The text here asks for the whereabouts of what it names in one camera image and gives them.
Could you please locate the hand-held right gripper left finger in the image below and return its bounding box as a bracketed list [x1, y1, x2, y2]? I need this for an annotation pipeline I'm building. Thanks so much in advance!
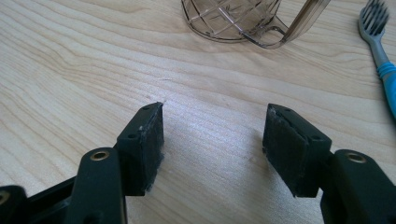
[114, 101, 165, 197]

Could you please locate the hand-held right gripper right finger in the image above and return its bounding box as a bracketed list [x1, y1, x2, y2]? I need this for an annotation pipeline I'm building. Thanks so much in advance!
[262, 103, 333, 198]

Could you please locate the blue and grey toothbrush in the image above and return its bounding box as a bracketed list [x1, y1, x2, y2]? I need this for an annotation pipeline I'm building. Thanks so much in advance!
[357, 0, 396, 121]

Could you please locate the clear brownish plastic cup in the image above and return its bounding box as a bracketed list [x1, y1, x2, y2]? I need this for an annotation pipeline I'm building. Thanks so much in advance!
[180, 0, 332, 50]

